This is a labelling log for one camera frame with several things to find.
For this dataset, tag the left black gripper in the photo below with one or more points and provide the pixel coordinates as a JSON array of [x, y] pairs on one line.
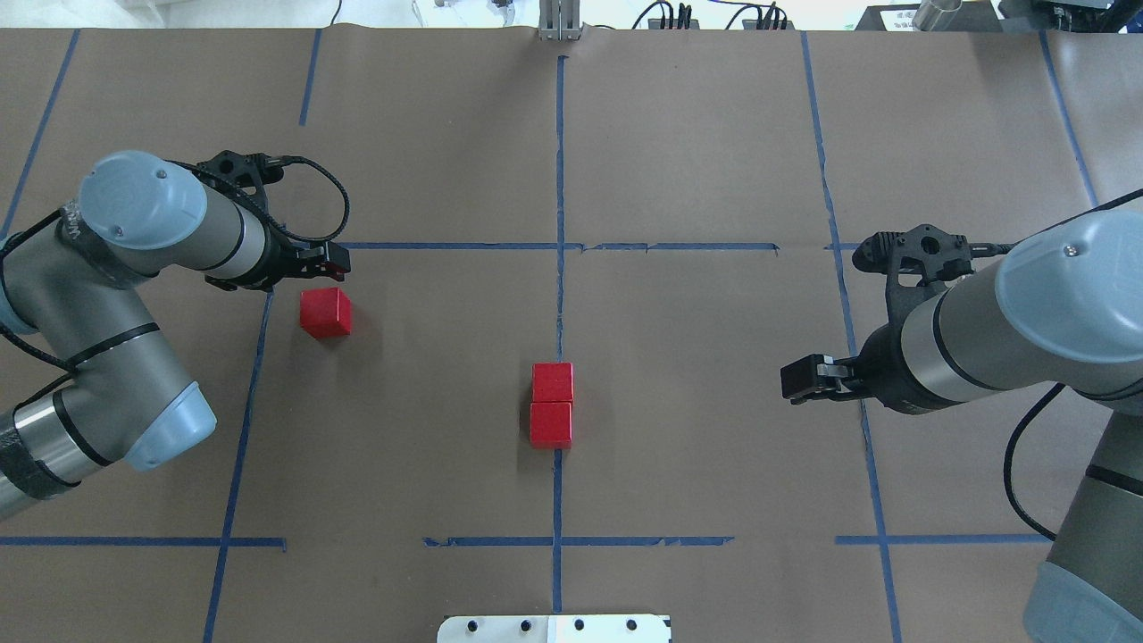
[[278, 265]]

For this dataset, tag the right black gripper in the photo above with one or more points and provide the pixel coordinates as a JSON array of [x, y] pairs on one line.
[[884, 368]]

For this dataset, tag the red cube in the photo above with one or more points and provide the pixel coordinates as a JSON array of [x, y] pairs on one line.
[[326, 313], [551, 425], [552, 383]]

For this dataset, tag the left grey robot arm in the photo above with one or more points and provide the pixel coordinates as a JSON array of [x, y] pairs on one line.
[[70, 299]]

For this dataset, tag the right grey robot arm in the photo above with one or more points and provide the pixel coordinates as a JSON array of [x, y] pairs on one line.
[[969, 320]]

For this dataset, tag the silver metal cylinder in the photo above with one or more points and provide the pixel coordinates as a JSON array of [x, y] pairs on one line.
[[935, 15]]

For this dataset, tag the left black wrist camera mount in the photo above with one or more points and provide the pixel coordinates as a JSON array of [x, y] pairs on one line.
[[233, 174]]

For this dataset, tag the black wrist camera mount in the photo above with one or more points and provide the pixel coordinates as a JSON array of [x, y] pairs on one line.
[[919, 264], [233, 174]]

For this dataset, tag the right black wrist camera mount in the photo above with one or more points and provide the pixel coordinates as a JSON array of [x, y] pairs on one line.
[[919, 264]]

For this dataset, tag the grey aluminium post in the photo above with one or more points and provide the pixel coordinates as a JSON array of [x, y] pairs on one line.
[[559, 20]]

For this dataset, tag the white metal base plate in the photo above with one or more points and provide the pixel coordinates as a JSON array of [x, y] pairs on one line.
[[556, 628]]

